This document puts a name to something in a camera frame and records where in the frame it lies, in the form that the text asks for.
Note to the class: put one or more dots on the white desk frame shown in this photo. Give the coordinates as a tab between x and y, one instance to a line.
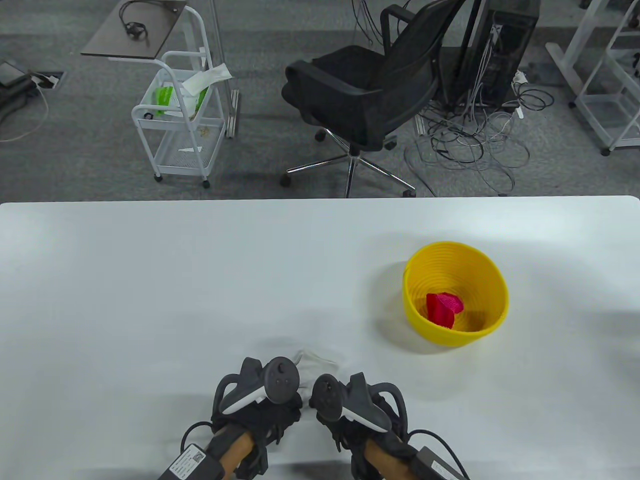
562	62

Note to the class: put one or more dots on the black labelled wrist box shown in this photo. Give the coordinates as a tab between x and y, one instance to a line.
187	465
435	465

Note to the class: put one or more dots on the white metal rack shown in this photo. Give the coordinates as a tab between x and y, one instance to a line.
592	122

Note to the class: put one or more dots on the thick white sock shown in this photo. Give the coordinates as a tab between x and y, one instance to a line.
312	370

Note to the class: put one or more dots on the yellow woven basket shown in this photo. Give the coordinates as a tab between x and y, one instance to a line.
475	280

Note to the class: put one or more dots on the black computer tower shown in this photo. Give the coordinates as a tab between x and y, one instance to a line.
510	50

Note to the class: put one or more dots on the person's left hand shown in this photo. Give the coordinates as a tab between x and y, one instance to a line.
270	415

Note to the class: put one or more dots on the white power strip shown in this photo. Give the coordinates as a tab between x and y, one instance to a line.
520	77

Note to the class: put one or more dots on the person's right forearm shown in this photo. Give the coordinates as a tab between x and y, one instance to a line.
385	462

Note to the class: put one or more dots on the pink sock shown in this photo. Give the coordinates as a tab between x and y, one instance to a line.
440	312
452	301

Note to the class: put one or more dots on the grey metal stand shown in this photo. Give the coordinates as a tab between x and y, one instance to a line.
233	115

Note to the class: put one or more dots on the floor socket box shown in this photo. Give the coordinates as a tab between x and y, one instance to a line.
47	80

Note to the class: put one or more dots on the grey white hand controller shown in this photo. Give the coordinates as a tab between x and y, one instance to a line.
280	382
327	397

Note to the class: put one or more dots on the white cloth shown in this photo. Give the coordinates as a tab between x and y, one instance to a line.
210	76

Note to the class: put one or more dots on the brown top side table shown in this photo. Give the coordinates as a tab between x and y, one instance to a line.
110	42

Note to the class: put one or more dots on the person's right hand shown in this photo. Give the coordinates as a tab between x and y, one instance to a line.
350	435

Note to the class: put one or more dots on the black office chair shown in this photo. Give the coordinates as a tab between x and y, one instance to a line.
360	95

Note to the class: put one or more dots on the green white packet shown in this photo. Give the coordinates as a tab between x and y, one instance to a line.
162	97

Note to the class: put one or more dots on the black grey device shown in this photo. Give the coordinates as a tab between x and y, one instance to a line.
12	85

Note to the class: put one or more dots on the person's left forearm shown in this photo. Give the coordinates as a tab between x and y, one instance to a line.
235	452

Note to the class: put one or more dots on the white rolling cart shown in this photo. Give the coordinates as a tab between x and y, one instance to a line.
185	155

